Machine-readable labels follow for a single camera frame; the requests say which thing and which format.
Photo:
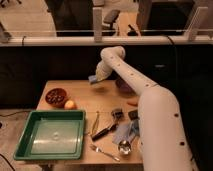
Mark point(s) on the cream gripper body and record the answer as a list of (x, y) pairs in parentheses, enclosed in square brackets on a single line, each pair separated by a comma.
[(100, 78)]

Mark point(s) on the blue sponge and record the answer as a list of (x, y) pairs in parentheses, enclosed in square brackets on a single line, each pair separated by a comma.
[(93, 79)]

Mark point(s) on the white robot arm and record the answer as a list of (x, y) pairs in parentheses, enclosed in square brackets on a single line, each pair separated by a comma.
[(164, 146)]

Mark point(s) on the green plastic tray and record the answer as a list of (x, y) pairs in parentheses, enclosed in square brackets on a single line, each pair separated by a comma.
[(52, 135)]

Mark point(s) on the purple bowl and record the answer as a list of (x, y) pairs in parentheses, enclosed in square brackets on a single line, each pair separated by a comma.
[(123, 86)]

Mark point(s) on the white railing bar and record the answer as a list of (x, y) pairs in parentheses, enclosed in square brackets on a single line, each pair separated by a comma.
[(106, 41)]

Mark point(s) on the yellow round fruit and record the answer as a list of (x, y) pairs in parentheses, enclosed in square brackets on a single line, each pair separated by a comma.
[(70, 105)]

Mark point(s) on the orange carrot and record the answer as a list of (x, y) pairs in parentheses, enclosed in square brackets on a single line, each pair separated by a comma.
[(132, 103)]

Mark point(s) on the yellow green tongs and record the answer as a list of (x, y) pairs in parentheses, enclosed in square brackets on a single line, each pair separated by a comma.
[(95, 124)]

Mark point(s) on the brown bowl with nuts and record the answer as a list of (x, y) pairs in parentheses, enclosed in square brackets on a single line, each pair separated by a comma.
[(56, 97)]

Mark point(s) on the black rectangular block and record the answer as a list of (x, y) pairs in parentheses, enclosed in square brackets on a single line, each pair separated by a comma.
[(133, 114)]

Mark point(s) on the black office chair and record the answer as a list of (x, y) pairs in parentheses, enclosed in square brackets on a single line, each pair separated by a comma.
[(108, 22)]

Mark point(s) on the blue cloth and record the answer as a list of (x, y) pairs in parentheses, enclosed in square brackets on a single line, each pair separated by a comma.
[(123, 132)]

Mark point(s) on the wooden table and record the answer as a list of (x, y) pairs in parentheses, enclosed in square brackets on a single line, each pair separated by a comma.
[(102, 98)]

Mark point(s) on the blue plastic cup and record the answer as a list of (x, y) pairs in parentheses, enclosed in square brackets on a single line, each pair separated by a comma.
[(135, 127)]

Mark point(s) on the silver fork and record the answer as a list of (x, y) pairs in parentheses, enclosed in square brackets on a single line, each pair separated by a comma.
[(98, 150)]

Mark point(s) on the silver measuring spoon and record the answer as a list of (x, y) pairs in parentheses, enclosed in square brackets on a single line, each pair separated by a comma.
[(125, 145)]

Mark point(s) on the black handled brush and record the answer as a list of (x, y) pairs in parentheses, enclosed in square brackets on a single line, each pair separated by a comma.
[(117, 114)]

